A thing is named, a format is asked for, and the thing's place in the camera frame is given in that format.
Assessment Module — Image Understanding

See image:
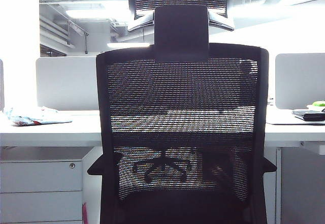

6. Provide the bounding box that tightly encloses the black mesh office chair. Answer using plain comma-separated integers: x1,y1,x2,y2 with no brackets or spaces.
87,0,278,224

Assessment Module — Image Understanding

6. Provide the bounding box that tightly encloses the black swivel chair base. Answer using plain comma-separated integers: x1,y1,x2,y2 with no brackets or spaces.
132,149,194,183

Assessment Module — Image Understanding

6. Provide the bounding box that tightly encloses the wide grey desk divider panel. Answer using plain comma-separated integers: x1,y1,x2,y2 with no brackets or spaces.
35,56,100,112

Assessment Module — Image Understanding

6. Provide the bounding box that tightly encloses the crumpled white printed cloth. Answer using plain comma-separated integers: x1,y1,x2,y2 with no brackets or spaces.
3,106,74,127

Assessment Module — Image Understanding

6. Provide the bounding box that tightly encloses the white drawer cabinet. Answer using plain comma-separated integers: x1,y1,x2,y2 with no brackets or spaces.
0,146,95,224

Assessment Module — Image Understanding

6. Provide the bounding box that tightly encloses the black notebook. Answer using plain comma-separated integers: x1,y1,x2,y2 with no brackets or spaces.
291,109,325,122

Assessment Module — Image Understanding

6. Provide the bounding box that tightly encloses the green object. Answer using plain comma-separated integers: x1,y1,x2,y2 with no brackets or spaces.
306,100,325,108

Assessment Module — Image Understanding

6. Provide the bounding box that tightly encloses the grey table side cabinet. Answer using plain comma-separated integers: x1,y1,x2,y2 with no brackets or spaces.
275,146,325,224

